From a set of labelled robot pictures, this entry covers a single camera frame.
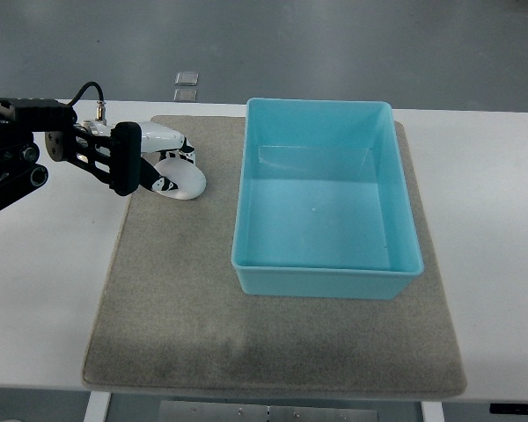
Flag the white table leg left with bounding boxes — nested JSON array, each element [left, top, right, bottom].
[[83, 391, 112, 422]]

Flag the upper floor socket plate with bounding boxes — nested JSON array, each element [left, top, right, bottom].
[[175, 71, 199, 86]]

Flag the floor socket plate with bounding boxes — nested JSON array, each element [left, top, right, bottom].
[[175, 71, 199, 86], [173, 88, 197, 103]]

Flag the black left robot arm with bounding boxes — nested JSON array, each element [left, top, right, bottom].
[[0, 98, 207, 211]]

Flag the white rabbit toy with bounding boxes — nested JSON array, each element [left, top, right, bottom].
[[154, 157, 206, 200]]

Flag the white table leg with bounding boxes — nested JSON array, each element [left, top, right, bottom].
[[421, 401, 445, 422], [83, 391, 112, 422]]

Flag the lower floor socket plate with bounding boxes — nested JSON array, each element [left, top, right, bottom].
[[173, 88, 197, 103]]

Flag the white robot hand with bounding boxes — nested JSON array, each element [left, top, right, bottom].
[[81, 120, 196, 193]]

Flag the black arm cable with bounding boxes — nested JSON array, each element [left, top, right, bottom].
[[65, 81, 109, 125]]

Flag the white table leg right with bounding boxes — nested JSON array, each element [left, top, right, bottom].
[[421, 401, 445, 422]]

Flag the metal table base plate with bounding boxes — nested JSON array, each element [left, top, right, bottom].
[[158, 400, 379, 422]]

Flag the black table control panel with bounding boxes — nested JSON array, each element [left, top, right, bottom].
[[489, 403, 528, 416]]

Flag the grey felt mat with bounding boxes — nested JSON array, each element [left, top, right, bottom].
[[82, 115, 467, 400]]

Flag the blue plastic box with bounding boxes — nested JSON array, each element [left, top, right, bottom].
[[231, 98, 424, 300]]

